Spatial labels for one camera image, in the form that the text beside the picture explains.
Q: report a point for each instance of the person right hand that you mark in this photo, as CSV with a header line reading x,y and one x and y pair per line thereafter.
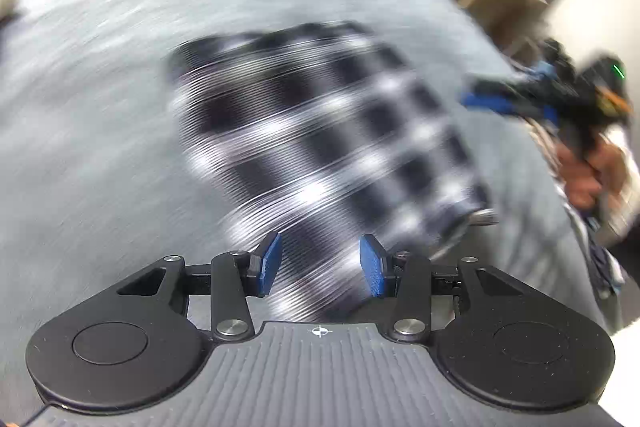
x,y
590,176

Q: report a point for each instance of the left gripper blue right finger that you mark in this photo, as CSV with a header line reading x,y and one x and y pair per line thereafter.
x,y
377,266

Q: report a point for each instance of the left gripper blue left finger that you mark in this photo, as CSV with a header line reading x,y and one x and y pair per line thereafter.
x,y
264,264

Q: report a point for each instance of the grey bed blanket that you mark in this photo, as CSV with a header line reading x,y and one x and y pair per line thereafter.
x,y
94,185

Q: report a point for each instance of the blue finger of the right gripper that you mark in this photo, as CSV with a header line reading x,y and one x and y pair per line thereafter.
x,y
493,103
542,69

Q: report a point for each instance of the black white plaid pants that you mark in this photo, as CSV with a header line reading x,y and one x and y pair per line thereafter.
x,y
323,133

